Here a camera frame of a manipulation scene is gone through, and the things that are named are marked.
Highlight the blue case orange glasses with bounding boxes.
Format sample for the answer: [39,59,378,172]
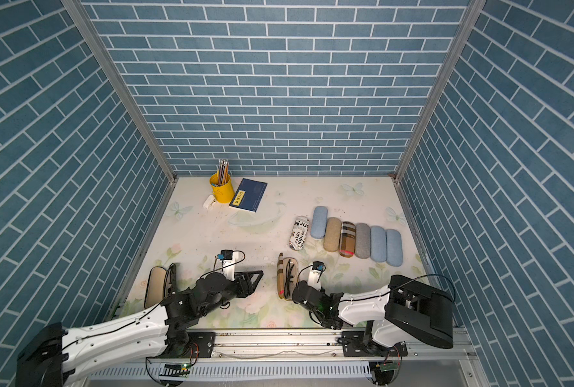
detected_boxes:
[309,206,328,240]

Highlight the pencils in cup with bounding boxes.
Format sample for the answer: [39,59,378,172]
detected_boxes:
[216,159,229,186]

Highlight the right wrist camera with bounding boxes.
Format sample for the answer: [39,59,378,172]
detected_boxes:
[307,261,326,291]

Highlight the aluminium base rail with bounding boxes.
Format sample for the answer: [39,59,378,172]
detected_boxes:
[80,328,488,386]

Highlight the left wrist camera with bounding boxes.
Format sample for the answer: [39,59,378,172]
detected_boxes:
[219,250,246,282]

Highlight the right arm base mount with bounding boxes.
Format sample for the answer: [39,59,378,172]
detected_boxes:
[337,331,409,357]

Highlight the white eraser sharpener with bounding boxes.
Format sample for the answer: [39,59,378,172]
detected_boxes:
[203,195,218,210]

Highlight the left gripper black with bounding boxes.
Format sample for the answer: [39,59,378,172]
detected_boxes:
[198,271,264,317]

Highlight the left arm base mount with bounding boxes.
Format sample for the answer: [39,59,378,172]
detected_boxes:
[155,331,216,361]

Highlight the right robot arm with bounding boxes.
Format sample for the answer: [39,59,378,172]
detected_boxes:
[292,275,454,349]

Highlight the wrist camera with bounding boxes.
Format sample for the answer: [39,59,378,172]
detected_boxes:
[307,261,326,291]
[219,250,246,282]

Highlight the blue case yellow glasses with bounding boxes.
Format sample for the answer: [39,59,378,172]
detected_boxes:
[371,226,388,263]

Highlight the plaid case red glasses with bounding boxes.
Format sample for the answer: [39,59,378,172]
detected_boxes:
[338,222,356,258]

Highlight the beige case black glasses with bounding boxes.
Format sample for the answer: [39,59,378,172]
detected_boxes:
[143,264,178,309]

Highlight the beige case striped glasses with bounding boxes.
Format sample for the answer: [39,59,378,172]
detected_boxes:
[288,216,309,251]

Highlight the dark blue book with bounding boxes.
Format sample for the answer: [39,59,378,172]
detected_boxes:
[230,178,268,212]

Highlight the blue case white glasses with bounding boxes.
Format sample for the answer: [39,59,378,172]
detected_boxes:
[386,229,404,267]

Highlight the yellow pen cup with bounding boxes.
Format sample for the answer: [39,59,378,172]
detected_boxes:
[209,174,235,204]

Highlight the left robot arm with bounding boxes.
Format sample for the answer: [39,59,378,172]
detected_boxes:
[16,270,264,386]

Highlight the beige case purple glasses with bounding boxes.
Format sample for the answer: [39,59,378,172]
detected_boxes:
[323,217,343,253]

